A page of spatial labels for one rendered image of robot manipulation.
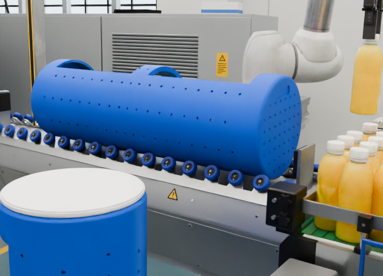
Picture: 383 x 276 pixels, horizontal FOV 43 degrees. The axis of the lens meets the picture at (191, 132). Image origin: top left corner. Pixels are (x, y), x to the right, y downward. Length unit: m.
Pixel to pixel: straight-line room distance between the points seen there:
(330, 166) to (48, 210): 0.61
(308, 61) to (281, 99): 0.64
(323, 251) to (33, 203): 0.61
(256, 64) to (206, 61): 1.18
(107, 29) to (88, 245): 2.62
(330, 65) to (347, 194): 0.95
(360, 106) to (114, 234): 0.72
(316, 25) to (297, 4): 2.21
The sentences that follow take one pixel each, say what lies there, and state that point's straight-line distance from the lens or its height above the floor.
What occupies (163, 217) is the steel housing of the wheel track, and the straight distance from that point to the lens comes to 1.46.
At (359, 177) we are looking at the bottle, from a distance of 1.09.
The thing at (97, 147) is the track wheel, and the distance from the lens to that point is 1.61.
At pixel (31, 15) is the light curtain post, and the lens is 2.46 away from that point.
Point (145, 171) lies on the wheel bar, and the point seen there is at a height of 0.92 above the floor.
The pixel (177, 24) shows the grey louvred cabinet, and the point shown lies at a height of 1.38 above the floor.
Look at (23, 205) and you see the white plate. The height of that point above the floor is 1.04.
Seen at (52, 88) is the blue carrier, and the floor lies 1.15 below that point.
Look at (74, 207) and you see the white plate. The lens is 0.89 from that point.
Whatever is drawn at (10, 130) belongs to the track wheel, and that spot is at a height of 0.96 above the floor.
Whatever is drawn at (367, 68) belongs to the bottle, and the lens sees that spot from 1.31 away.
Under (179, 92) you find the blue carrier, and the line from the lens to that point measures 1.35.
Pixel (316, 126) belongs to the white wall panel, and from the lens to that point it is 4.15.
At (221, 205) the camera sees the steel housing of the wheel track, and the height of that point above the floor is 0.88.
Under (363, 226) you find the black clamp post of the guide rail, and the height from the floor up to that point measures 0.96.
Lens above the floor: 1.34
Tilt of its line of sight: 12 degrees down
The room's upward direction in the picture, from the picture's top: 1 degrees clockwise
